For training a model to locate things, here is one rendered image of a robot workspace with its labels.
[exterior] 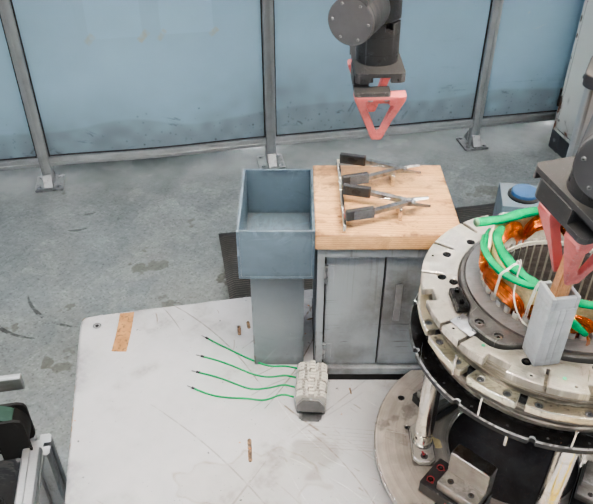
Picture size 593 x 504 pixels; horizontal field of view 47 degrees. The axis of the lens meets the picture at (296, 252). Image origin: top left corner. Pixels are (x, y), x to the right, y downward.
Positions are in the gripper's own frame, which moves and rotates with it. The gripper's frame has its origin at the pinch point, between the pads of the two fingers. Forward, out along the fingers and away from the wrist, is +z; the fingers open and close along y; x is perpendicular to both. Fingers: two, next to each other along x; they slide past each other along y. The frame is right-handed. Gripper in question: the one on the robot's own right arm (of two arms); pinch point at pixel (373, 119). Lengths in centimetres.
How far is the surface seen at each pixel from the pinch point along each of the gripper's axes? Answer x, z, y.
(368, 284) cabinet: -1.1, 19.2, 13.5
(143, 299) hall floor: -66, 118, -93
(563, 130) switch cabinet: 115, 110, -195
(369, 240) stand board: -1.5, 10.6, 14.3
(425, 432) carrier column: 5.5, 31.5, 30.2
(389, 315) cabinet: 2.3, 25.3, 13.7
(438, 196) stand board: 9.5, 10.2, 4.7
